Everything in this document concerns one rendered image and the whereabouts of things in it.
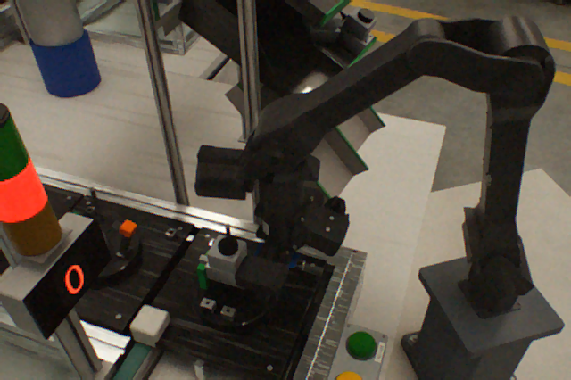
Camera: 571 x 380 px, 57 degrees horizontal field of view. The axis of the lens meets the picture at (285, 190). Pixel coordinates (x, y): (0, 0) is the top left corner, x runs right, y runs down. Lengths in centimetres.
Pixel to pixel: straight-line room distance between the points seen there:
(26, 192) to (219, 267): 34
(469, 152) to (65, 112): 197
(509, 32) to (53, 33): 123
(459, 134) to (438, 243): 185
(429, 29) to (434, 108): 259
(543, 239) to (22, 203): 98
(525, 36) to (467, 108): 263
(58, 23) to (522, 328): 128
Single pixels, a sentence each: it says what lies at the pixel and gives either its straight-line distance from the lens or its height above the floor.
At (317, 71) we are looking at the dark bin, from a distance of 91.
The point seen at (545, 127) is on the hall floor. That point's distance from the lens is 316.
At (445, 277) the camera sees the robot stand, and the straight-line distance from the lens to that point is 80.
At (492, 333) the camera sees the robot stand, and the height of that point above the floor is 106.
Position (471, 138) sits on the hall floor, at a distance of 292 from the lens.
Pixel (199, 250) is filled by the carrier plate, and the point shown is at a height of 97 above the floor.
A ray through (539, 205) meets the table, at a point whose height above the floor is 86.
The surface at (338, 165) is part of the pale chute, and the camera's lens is 102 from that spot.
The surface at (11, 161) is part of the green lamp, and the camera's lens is 52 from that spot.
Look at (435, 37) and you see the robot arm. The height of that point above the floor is 145.
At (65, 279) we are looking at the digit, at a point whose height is 121.
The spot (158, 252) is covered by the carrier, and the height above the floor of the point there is 97.
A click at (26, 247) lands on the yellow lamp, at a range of 58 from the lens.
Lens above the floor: 167
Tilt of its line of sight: 43 degrees down
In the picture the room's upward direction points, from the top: 1 degrees counter-clockwise
